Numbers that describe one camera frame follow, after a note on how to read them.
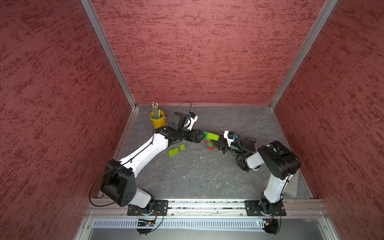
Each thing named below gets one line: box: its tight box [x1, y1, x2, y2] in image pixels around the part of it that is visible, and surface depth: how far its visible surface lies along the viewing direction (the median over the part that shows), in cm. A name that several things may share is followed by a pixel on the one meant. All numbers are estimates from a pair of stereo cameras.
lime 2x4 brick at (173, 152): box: [167, 147, 180, 157], surface depth 95 cm
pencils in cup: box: [151, 101, 160, 120], surface depth 101 cm
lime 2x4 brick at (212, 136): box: [207, 132, 220, 141], surface depth 82 cm
